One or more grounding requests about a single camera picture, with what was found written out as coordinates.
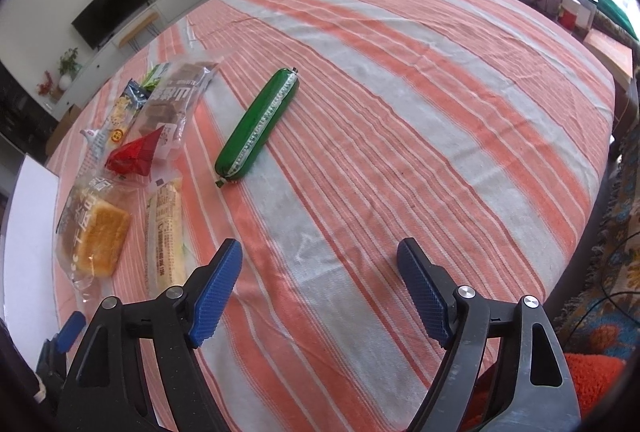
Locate blue white snack packet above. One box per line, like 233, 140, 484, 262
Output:
80, 78, 151, 163

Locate red flowers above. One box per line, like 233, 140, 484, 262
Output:
37, 71, 57, 101

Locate black cable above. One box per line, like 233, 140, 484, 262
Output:
570, 285, 640, 335

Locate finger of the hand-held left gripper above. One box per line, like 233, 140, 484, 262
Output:
54, 311, 87, 355

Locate green snack packet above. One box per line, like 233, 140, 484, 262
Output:
141, 64, 171, 88

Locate plant in white vase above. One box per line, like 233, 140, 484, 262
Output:
56, 47, 84, 92

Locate yellow bread packet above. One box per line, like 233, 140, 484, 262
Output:
54, 175, 133, 293

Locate black television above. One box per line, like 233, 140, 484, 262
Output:
71, 0, 151, 50

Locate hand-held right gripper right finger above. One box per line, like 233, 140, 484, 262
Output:
396, 238, 583, 432

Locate wooden stool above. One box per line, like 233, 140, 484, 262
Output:
117, 10, 161, 48

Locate red cup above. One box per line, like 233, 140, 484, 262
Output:
556, 0, 597, 32

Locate green cloth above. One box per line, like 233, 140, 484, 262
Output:
570, 0, 640, 44

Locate red triangular snack packet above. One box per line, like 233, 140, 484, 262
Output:
105, 125, 168, 177

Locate orange striped cloth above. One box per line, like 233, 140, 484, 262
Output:
10, 0, 617, 432

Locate cream sandwich packet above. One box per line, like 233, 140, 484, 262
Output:
144, 176, 188, 293

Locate green sausage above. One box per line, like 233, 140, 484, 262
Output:
214, 67, 301, 189

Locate white panel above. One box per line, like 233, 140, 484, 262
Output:
0, 152, 62, 353

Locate brown cake packet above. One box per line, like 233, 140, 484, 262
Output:
134, 60, 221, 163

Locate patterned floral blanket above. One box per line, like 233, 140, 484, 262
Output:
550, 127, 640, 363

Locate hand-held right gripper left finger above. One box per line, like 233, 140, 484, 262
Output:
54, 239, 244, 432

